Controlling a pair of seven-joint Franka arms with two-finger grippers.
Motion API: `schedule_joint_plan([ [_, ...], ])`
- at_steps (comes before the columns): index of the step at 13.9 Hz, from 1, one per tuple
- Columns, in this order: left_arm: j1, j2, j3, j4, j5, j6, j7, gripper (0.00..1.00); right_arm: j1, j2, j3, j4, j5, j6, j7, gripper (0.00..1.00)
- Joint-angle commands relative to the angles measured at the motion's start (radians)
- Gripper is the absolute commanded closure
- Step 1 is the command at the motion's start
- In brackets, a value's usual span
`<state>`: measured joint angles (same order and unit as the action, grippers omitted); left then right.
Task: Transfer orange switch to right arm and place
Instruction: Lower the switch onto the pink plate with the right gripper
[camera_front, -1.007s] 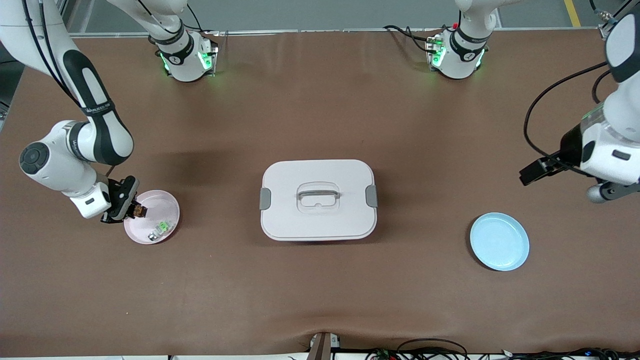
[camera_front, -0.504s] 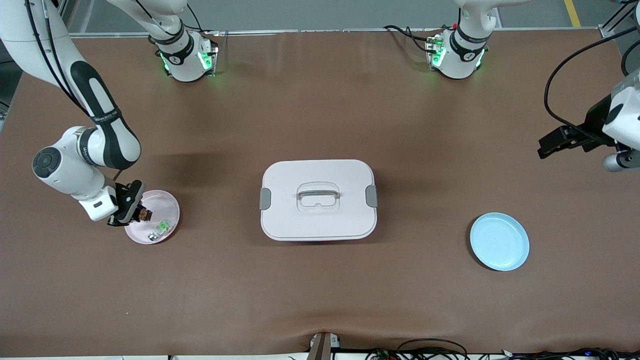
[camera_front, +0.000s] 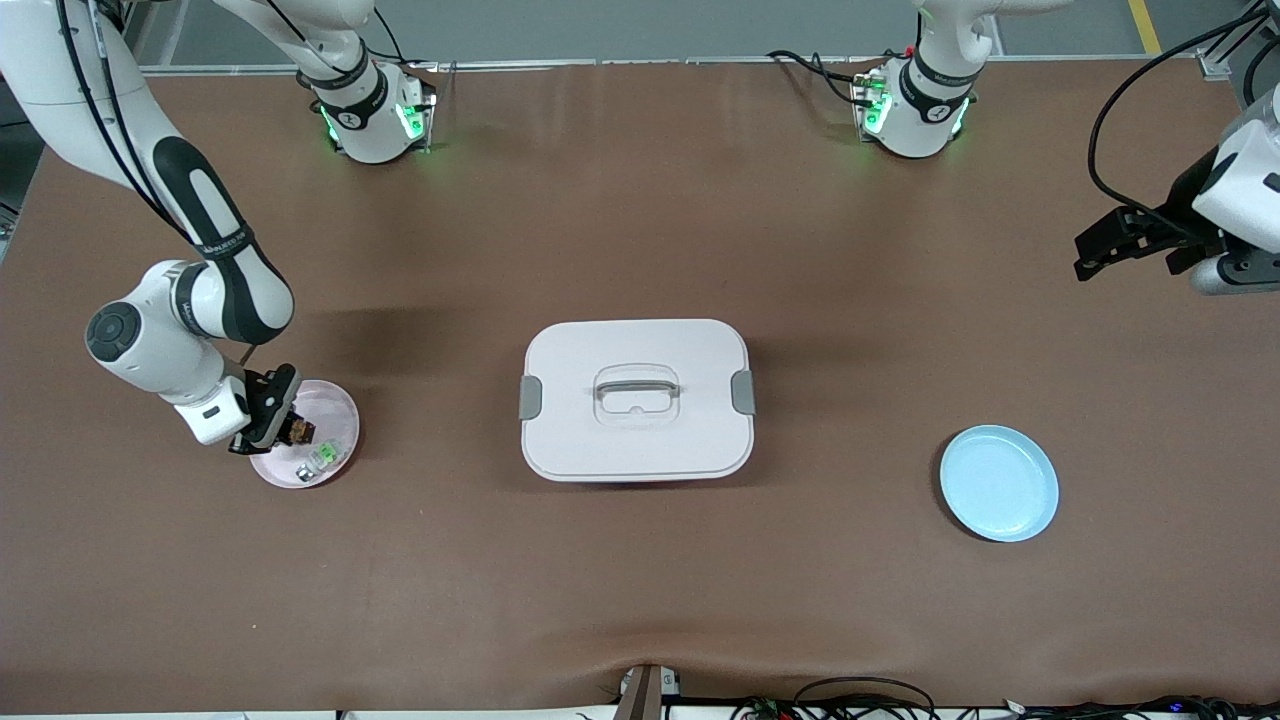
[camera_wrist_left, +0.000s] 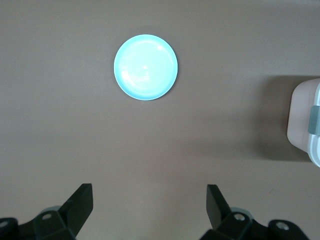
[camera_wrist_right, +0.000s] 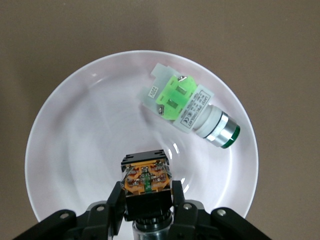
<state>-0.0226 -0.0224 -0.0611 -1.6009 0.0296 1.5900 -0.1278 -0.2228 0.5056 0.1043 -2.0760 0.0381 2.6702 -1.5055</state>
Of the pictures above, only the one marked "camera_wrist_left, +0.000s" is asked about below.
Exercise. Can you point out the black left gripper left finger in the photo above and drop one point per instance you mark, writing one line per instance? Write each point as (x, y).
(72, 215)

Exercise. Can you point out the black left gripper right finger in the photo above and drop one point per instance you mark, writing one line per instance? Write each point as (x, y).
(217, 212)

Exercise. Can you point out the brown table cover sheet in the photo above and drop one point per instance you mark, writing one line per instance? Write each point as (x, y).
(75, 125)

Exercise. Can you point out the white lidded storage box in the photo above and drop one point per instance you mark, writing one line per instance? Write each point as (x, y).
(300, 117)

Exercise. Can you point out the light blue round plate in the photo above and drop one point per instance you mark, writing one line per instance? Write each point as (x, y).
(146, 67)

